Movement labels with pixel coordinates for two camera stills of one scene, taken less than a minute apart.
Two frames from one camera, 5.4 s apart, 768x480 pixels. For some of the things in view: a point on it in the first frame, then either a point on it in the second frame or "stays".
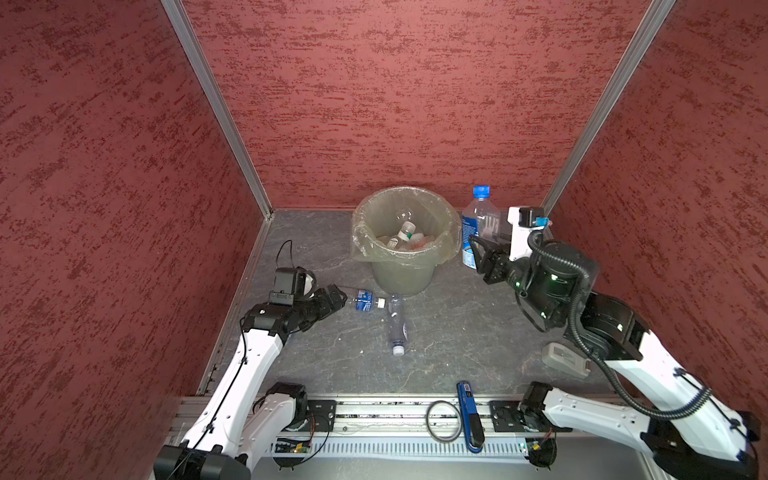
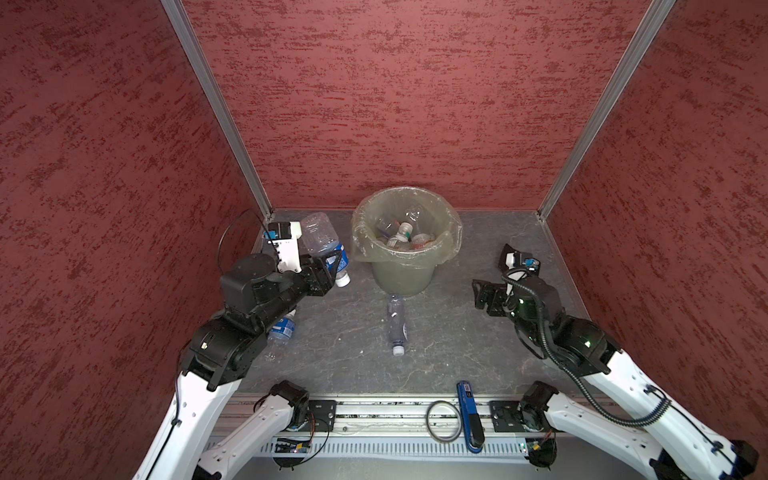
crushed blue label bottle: x=365 y=301 → x=319 y=238
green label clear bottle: x=408 y=228 stays
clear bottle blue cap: x=481 y=218 → x=388 y=227
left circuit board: x=292 y=444 stays
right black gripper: x=490 y=256 → x=481 y=297
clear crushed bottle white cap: x=397 y=326 stays
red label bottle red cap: x=420 y=242 stays
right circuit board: x=542 y=451 stays
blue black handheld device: x=473 y=426 stays
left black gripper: x=325 y=308 → x=318 y=273
